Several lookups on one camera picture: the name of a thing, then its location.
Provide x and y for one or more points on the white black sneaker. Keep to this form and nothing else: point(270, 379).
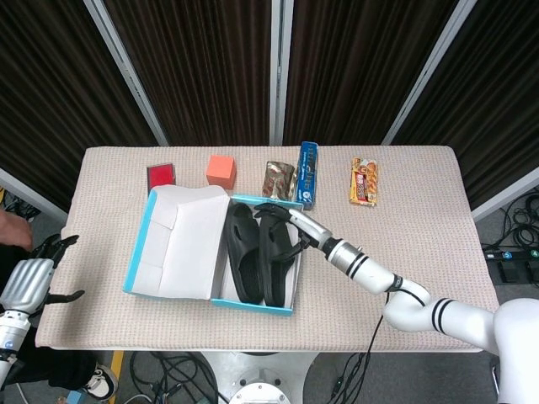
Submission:
point(103, 381)

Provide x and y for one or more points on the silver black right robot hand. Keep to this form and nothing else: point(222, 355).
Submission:
point(313, 231)

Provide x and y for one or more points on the red flat box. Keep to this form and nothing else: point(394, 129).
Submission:
point(161, 174)

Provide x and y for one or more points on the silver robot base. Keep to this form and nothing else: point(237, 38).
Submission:
point(269, 387)

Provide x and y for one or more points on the yellow snack bar package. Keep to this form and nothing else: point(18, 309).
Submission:
point(364, 181)

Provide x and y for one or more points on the grey metal frame post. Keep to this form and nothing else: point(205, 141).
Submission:
point(29, 193)
point(429, 71)
point(126, 71)
point(505, 195)
point(281, 71)

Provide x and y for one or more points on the long blue carton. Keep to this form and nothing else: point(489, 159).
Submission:
point(307, 177)

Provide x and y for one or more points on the orange cube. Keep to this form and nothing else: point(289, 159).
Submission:
point(221, 168)

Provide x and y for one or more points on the black trouser leg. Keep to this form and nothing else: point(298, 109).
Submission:
point(63, 368)

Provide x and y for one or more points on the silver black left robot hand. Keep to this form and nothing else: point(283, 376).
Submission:
point(25, 284)

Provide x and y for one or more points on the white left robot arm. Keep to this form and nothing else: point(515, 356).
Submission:
point(10, 341)

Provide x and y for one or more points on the black slipper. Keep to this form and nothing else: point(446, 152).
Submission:
point(275, 278)
point(244, 235)

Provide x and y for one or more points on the dark brown pleated curtain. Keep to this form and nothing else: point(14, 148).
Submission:
point(50, 84)
point(202, 67)
point(358, 67)
point(497, 92)

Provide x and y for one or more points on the black foot pedal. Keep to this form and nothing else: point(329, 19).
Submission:
point(516, 271)

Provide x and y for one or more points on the brown gold snack packet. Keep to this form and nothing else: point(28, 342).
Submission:
point(278, 180)

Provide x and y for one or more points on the black power strip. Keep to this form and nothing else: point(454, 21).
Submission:
point(509, 254)

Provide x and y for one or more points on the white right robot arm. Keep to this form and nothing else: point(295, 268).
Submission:
point(404, 311)

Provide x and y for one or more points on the person's bare hand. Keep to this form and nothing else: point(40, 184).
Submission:
point(12, 229)

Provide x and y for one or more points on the light blue open shoe box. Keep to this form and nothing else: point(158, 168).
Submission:
point(185, 252)

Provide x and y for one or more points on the beige fabric-covered table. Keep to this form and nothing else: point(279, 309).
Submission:
point(421, 210)

